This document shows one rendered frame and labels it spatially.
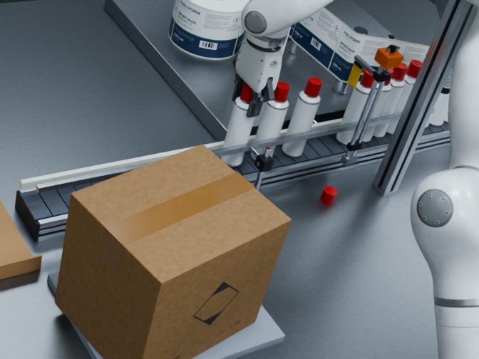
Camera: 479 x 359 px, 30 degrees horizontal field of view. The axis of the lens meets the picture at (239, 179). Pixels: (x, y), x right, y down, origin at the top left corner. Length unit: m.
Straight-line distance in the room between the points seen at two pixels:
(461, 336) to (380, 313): 0.31
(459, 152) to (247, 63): 0.49
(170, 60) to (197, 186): 0.84
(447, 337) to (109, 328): 0.59
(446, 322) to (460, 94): 0.40
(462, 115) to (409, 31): 1.43
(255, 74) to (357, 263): 0.47
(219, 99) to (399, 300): 0.70
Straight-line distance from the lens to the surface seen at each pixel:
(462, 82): 1.59
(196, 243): 1.46
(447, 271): 1.60
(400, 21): 3.04
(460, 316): 1.61
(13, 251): 1.80
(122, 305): 1.49
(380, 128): 2.28
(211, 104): 2.23
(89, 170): 1.88
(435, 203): 1.53
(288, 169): 2.09
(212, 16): 2.34
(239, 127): 1.95
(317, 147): 2.19
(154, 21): 2.52
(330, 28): 2.40
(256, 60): 1.85
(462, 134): 1.61
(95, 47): 2.45
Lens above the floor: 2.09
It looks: 37 degrees down
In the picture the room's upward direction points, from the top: 17 degrees clockwise
